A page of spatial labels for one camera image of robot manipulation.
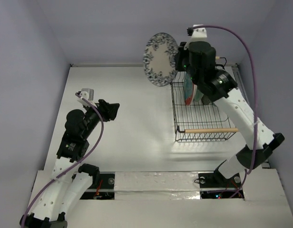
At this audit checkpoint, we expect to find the red and teal plate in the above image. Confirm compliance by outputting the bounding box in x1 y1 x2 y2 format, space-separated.
183 73 197 105

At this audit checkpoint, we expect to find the light green plate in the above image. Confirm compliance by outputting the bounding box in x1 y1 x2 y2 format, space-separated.
194 90 204 102

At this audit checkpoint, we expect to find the black wire dish rack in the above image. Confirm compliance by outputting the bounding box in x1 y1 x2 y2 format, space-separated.
171 72 238 143

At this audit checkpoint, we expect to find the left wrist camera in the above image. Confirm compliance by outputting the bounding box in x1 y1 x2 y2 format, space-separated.
75 88 95 106

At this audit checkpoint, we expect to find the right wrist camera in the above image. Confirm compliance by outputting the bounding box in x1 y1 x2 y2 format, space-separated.
186 27 207 41

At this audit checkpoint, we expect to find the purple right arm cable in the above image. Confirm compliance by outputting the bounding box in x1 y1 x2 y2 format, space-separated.
191 25 258 199

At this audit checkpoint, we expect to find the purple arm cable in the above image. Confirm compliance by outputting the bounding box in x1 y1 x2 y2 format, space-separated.
191 25 258 199
20 93 105 225

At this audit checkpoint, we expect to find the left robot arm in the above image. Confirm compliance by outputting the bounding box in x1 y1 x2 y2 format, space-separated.
20 98 120 228

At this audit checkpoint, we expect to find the blue floral white plate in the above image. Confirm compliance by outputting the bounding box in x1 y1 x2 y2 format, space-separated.
143 32 178 86

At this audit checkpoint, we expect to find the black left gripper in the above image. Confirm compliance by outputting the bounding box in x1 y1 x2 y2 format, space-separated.
82 99 118 139

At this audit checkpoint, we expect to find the dark green marbled plate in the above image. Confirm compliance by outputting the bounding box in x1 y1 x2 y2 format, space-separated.
201 95 215 106

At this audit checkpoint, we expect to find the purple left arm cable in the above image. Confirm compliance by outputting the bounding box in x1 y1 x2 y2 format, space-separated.
20 93 105 225

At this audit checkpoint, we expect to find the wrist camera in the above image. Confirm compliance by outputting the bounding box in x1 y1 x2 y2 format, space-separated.
186 27 207 41
75 88 95 106

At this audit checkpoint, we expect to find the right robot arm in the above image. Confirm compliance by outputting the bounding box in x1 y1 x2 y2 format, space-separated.
175 41 285 186

